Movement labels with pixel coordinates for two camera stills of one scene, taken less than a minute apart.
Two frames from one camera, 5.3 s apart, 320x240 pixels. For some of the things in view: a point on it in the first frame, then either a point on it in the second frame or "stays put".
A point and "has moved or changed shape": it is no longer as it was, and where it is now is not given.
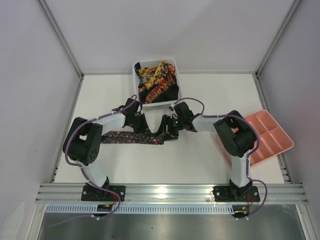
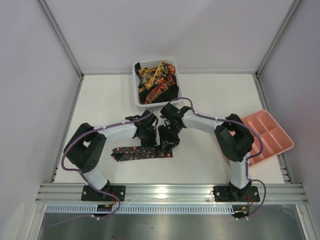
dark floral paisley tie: (130, 137) has moved or changed shape
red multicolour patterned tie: (166, 77) stays put
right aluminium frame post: (277, 37) stays put
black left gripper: (139, 122) -> (149, 142)
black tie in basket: (170, 93) stays put
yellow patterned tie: (150, 71) stays put
